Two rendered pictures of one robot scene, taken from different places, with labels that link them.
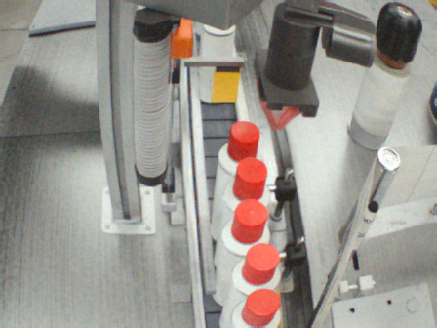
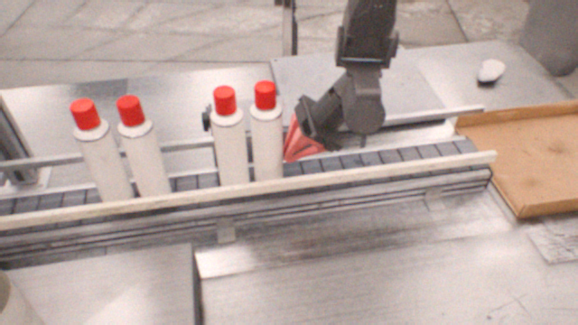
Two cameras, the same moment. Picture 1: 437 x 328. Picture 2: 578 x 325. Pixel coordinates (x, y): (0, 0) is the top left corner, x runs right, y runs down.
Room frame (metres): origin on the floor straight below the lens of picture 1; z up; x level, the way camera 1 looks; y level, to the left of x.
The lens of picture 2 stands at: (0.95, -0.49, 1.47)
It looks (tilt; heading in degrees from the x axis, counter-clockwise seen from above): 44 degrees down; 89
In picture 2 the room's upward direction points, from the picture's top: straight up
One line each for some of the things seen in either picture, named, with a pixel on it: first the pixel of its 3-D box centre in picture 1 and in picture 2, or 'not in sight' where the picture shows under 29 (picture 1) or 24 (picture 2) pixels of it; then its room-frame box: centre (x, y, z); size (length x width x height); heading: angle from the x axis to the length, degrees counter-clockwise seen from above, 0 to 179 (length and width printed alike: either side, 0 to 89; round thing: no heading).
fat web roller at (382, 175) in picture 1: (370, 200); not in sight; (0.40, -0.22, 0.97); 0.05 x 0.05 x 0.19
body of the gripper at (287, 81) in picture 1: (289, 63); not in sight; (0.48, -0.07, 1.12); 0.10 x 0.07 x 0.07; 9
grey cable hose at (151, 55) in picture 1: (149, 102); not in sight; (0.33, 0.07, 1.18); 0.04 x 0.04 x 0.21
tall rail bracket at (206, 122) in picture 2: not in sight; (214, 146); (0.82, 0.12, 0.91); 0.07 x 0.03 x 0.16; 100
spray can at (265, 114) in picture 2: not in sight; (266, 137); (0.92, 0.07, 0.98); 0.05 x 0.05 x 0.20
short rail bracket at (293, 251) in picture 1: (281, 260); not in sight; (0.35, -0.10, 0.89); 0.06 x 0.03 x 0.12; 100
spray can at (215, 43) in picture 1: (217, 52); (102, 157); (0.66, 0.02, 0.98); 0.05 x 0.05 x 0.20
